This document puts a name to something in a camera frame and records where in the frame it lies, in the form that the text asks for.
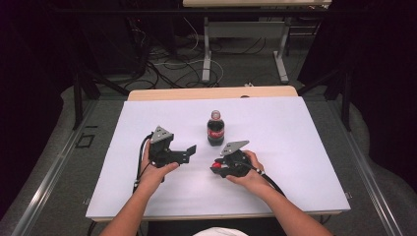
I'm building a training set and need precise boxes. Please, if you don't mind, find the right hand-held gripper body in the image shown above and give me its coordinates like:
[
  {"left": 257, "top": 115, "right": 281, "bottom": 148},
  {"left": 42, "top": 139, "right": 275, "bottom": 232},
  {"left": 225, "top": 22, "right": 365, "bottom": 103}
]
[{"left": 219, "top": 140, "right": 254, "bottom": 178}]

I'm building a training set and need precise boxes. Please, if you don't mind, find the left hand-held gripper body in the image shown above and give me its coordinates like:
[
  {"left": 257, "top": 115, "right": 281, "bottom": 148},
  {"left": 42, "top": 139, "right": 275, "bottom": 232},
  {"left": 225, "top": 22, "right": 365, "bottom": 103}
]
[{"left": 149, "top": 125, "right": 181, "bottom": 168}]

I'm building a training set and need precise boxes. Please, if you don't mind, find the cola bottle with red label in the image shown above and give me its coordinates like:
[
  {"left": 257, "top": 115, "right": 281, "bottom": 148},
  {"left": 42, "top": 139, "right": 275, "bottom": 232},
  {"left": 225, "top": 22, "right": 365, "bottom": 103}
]
[{"left": 207, "top": 109, "right": 226, "bottom": 148}]

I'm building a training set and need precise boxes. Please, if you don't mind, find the person's right hand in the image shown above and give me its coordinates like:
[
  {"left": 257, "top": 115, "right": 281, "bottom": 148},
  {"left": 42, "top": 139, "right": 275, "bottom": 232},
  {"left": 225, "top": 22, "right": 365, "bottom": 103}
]
[{"left": 226, "top": 149, "right": 273, "bottom": 195}]

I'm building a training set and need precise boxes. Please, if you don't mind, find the person's left hand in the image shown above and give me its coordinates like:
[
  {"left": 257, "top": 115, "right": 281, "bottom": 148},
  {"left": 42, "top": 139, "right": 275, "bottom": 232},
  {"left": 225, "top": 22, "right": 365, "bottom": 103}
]
[{"left": 137, "top": 141, "right": 181, "bottom": 195}]

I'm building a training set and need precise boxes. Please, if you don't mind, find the white table board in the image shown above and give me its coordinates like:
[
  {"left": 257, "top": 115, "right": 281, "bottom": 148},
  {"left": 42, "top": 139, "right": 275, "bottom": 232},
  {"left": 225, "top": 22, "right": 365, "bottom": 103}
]
[{"left": 86, "top": 96, "right": 351, "bottom": 219}]

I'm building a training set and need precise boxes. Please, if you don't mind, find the black metal stand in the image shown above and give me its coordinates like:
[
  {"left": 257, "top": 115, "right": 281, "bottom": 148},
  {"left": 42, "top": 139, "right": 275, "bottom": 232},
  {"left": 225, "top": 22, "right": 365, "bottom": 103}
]
[
  {"left": 72, "top": 63, "right": 131, "bottom": 131},
  {"left": 296, "top": 63, "right": 354, "bottom": 132}
]

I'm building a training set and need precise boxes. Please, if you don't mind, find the black equipment box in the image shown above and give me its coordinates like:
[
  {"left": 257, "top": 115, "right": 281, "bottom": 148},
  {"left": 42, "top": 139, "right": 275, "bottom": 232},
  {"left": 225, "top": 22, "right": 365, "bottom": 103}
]
[{"left": 78, "top": 14, "right": 146, "bottom": 76}]

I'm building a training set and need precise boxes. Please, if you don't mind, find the left hand-held gripper cable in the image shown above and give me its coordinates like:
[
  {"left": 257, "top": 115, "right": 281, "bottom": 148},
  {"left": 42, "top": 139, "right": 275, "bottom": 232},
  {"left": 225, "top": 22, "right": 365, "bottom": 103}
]
[{"left": 132, "top": 132, "right": 155, "bottom": 195}]

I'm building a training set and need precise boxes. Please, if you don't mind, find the hand-held gripper cable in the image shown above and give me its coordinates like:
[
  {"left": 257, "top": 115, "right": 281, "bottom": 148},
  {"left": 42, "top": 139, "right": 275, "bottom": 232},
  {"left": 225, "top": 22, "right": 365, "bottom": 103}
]
[
  {"left": 132, "top": 132, "right": 155, "bottom": 195},
  {"left": 243, "top": 161, "right": 286, "bottom": 198}
]

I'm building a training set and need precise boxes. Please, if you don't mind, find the right hand-held gripper cable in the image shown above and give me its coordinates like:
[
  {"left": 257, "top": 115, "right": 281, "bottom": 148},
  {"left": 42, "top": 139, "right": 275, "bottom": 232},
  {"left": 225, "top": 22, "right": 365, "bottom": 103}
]
[{"left": 243, "top": 161, "right": 286, "bottom": 198}]

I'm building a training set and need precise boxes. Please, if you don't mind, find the black floor cable bundle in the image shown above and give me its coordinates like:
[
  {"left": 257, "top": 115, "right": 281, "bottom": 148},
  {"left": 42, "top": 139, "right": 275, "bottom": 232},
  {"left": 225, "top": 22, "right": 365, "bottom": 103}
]
[{"left": 129, "top": 19, "right": 268, "bottom": 89}]

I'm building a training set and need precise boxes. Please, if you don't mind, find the white floor cable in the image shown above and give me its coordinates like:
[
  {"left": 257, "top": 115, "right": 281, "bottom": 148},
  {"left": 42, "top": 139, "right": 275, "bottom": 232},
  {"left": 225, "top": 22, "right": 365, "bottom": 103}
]
[{"left": 152, "top": 17, "right": 225, "bottom": 87}]

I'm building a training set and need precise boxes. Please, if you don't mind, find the aluminium floor rail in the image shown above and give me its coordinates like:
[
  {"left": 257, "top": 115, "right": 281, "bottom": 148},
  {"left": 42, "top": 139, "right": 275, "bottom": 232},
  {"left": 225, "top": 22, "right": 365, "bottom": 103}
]
[
  {"left": 328, "top": 99, "right": 406, "bottom": 236},
  {"left": 11, "top": 99, "right": 99, "bottom": 236}
]

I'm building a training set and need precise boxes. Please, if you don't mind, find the white metal frame desk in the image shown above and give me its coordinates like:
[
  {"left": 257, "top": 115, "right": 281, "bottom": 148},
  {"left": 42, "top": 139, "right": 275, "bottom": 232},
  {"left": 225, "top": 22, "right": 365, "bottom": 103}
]
[{"left": 182, "top": 0, "right": 332, "bottom": 85}]

